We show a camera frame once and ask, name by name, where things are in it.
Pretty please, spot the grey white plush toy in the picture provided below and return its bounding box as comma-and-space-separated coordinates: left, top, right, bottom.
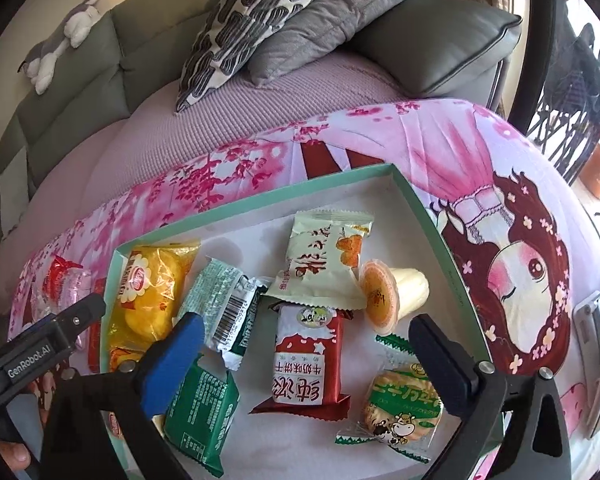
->
17, 0, 103, 96

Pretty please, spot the red white biscuit packet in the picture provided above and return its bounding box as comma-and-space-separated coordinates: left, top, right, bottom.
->
249, 302, 353, 421

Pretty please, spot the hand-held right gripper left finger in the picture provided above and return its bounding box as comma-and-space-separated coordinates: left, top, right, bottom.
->
40, 312, 206, 480

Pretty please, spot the clear bread bag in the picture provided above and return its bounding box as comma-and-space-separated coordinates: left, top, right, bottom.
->
30, 267, 93, 322

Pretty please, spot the grey sofa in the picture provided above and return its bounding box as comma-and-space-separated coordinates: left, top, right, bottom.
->
0, 0, 523, 221

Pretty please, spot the yellow cake packet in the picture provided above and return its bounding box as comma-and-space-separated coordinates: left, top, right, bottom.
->
105, 241, 202, 361

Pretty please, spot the jelly cup with orange lid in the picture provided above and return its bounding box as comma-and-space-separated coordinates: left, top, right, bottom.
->
358, 259, 429, 337

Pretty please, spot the dark green snack packet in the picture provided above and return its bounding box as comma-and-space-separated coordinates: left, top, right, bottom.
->
162, 355, 241, 478

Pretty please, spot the black metal chair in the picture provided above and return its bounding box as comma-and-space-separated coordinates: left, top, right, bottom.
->
527, 22, 600, 186

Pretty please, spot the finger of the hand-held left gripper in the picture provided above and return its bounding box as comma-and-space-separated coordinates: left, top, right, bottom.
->
54, 292, 107, 350

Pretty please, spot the person's left hand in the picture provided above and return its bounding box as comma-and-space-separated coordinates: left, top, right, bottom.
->
0, 439, 34, 474

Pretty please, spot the silver green snack packet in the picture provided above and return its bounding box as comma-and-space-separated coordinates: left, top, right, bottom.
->
184, 257, 273, 372

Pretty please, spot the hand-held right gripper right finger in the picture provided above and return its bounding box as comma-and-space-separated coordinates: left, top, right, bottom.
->
408, 313, 573, 480

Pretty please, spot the clear rice cracker packet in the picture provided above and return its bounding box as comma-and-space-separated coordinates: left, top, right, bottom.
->
335, 335, 448, 463

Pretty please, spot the white box with teal rim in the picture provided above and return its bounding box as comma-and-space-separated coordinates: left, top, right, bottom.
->
99, 162, 493, 480

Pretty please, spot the printed cartoon blanket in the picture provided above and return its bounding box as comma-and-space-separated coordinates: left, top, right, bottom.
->
5, 99, 600, 480

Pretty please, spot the grey cushion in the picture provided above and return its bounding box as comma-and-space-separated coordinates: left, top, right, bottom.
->
247, 0, 433, 86

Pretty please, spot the cream packet with orange print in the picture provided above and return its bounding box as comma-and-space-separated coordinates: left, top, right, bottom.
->
264, 210, 374, 311

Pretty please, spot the black white patterned cushion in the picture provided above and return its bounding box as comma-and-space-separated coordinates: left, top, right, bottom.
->
175, 0, 331, 113

